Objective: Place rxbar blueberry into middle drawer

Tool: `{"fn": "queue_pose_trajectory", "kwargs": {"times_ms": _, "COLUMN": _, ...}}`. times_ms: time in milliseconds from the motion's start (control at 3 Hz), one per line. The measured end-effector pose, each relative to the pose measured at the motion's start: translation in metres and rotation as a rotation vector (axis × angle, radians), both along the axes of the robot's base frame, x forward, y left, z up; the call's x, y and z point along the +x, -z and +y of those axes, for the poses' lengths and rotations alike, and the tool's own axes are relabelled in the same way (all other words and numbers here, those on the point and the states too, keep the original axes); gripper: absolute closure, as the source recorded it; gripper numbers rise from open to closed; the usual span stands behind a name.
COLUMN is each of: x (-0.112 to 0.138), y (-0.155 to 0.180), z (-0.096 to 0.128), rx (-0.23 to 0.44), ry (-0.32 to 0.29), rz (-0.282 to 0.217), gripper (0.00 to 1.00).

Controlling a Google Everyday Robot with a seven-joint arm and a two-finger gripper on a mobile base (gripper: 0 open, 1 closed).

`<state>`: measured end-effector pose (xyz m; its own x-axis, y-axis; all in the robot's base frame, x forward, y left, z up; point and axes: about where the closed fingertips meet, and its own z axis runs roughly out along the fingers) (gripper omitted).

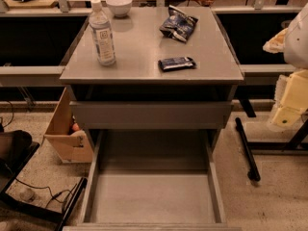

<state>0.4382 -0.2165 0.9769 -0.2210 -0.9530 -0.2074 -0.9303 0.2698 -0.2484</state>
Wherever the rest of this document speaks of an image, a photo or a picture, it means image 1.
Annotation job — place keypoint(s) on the white ceramic bowl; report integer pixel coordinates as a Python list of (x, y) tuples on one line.
[(119, 8)]

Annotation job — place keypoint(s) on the grey drawer cabinet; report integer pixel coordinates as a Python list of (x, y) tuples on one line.
[(135, 75)]

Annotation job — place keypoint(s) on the grey metal frame rail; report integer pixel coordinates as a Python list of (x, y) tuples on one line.
[(30, 76)]

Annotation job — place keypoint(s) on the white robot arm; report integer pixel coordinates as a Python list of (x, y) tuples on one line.
[(296, 41)]

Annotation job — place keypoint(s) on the orange ball in box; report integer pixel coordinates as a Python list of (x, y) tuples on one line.
[(75, 127)]

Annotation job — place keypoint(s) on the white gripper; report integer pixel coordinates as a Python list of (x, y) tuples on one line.
[(297, 43)]

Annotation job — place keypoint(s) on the dark object left floor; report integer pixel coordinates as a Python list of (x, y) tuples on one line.
[(13, 150)]

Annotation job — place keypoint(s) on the clear plastic water bottle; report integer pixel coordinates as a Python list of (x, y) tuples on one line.
[(102, 34)]

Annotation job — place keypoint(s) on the open grey middle drawer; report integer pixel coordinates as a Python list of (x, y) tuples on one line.
[(160, 180)]

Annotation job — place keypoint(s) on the blue crumpled chip bag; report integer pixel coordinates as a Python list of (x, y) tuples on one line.
[(178, 25)]

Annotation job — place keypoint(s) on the closed grey top drawer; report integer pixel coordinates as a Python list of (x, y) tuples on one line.
[(151, 115)]

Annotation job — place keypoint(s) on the brown cardboard box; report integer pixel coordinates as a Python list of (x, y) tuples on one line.
[(71, 147)]

